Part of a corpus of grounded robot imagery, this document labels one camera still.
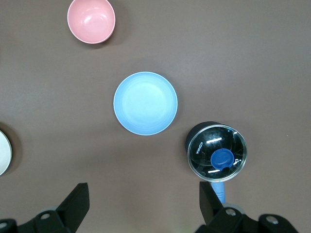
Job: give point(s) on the light blue plate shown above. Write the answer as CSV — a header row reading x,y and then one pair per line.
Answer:
x,y
145,103

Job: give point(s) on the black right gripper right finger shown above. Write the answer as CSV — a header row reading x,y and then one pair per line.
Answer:
x,y
210,206

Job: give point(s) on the glass lid with blue knob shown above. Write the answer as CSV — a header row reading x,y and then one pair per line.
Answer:
x,y
217,153

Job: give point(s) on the beige bowl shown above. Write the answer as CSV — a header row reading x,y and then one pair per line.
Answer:
x,y
3,155

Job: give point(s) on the pink bowl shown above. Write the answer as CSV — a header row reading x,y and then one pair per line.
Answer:
x,y
91,20

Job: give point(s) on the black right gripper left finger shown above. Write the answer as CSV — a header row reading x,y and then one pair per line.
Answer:
x,y
73,206

